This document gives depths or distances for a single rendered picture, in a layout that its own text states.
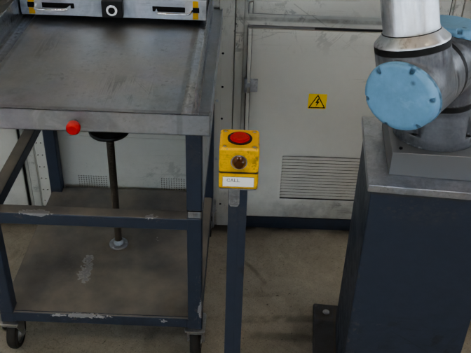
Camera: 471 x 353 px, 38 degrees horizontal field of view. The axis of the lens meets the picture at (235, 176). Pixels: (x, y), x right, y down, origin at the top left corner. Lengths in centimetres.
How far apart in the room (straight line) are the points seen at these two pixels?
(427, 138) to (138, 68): 74
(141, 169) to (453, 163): 125
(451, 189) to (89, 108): 84
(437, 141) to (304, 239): 109
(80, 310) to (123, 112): 69
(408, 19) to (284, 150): 113
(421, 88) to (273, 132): 108
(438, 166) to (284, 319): 88
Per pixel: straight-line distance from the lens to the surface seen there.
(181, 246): 226
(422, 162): 160
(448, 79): 142
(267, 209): 256
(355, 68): 229
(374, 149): 170
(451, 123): 160
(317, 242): 258
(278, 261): 248
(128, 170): 252
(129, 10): 208
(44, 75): 181
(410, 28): 138
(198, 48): 192
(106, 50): 193
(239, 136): 139
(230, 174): 140
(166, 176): 251
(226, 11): 221
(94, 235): 233
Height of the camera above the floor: 161
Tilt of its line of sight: 34 degrees down
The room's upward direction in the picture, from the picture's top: 2 degrees clockwise
